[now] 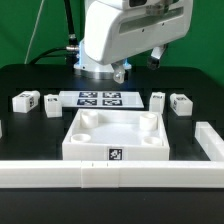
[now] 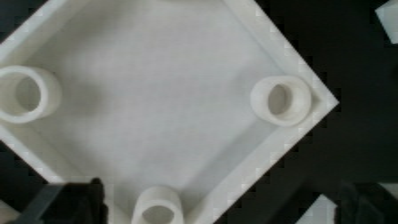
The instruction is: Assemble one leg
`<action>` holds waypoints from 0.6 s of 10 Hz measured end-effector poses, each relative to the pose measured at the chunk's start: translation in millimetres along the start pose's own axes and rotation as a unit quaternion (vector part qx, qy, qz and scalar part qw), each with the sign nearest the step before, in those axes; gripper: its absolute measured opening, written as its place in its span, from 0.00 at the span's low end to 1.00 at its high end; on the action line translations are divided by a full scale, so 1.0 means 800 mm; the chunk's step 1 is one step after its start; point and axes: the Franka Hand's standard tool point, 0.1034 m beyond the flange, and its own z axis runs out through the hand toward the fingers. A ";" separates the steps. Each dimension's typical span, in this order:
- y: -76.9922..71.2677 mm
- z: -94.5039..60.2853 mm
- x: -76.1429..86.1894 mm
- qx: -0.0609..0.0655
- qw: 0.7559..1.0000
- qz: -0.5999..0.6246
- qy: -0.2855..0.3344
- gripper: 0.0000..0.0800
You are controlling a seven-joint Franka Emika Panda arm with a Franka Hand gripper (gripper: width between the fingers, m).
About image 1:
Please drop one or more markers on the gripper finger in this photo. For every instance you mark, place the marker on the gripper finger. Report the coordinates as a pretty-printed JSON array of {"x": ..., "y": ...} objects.
[
  {"x": 119, "y": 73},
  {"x": 154, "y": 59}
]

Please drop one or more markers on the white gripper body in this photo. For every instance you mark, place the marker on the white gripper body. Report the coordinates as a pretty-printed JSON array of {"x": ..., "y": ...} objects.
[{"x": 118, "y": 29}]

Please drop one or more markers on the white square tabletop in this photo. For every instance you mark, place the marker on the white square tabletop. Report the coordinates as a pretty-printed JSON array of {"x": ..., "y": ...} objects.
[{"x": 116, "y": 135}]

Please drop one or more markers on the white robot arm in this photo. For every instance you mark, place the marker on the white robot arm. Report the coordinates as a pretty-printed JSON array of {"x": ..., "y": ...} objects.
[{"x": 90, "y": 68}]

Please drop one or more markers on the white left fence piece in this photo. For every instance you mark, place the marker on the white left fence piece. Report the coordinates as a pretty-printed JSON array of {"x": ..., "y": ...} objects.
[{"x": 0, "y": 129}]

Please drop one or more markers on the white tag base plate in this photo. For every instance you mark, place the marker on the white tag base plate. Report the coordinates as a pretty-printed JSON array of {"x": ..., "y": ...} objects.
[{"x": 101, "y": 99}]

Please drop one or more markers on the white right fence rail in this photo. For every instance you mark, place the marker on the white right fence rail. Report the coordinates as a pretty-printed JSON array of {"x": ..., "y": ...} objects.
[{"x": 210, "y": 141}]

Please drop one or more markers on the white fence rail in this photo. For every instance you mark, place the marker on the white fence rail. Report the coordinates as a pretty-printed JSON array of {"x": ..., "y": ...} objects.
[
  {"x": 210, "y": 141},
  {"x": 111, "y": 174}
]

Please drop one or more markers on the white front fence rail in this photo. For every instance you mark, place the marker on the white front fence rail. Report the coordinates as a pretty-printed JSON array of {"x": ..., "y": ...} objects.
[{"x": 111, "y": 174}]

